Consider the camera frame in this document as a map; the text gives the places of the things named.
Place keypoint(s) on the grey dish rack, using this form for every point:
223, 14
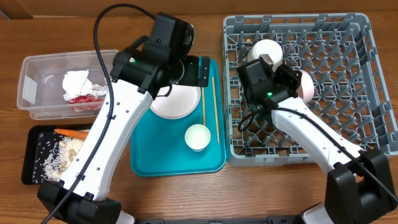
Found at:
339, 53

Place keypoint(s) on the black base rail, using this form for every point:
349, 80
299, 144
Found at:
273, 219

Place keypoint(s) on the right wooden chopstick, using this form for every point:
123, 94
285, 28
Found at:
215, 109

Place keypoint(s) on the wooden chopstick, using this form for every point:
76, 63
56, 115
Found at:
203, 105
215, 109

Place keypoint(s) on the teal serving tray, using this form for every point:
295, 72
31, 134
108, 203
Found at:
158, 146

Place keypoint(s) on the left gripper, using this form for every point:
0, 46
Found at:
191, 78

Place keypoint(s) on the left wooden chopstick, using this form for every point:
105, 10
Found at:
203, 105

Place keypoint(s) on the red snack wrapper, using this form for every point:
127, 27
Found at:
84, 101

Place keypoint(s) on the clear plastic bin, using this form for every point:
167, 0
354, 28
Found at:
40, 88

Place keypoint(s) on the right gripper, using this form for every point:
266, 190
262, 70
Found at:
293, 79

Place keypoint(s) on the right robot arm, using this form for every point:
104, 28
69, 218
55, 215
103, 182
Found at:
359, 184

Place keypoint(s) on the peanut shells and rice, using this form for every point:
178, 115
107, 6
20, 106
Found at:
59, 155

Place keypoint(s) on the white cup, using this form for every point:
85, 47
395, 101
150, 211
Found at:
197, 137

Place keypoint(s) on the large pink plate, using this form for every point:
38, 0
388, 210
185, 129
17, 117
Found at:
176, 102

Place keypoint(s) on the aluminium foil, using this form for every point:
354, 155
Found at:
99, 91

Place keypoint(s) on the white napkin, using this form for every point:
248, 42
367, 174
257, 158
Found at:
75, 84

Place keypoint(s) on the black plastic tray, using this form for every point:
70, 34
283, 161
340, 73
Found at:
31, 147

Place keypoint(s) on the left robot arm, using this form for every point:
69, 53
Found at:
161, 59

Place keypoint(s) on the white bowl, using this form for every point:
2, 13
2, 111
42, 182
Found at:
269, 47

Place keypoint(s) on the orange carrot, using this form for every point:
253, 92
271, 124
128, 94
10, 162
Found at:
72, 133

